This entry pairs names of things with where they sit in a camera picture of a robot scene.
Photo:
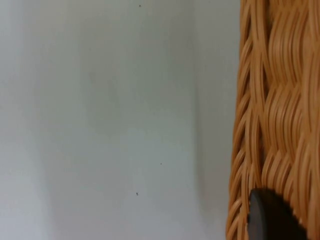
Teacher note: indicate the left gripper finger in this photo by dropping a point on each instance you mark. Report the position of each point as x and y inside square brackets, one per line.
[271, 217]

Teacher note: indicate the pale brown wicker basket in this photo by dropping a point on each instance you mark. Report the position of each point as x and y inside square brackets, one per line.
[280, 100]

